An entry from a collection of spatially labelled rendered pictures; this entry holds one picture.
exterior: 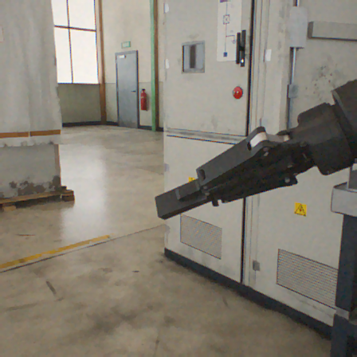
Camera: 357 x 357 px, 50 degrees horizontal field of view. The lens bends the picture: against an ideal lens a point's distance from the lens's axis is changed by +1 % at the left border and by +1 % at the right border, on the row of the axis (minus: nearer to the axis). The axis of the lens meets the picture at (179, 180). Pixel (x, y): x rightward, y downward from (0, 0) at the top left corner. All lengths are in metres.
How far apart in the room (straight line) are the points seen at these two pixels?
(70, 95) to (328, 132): 12.01
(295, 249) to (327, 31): 1.00
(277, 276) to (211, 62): 1.11
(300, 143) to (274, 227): 1.48
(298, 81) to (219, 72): 0.90
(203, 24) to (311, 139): 1.74
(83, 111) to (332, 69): 11.53
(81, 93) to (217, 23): 10.63
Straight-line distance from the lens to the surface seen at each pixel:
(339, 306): 1.04
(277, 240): 1.89
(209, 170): 0.43
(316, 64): 1.21
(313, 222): 1.76
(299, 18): 1.14
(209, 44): 2.08
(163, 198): 0.49
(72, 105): 12.37
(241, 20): 1.95
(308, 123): 0.42
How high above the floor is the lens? 1.06
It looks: 13 degrees down
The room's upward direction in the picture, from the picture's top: straight up
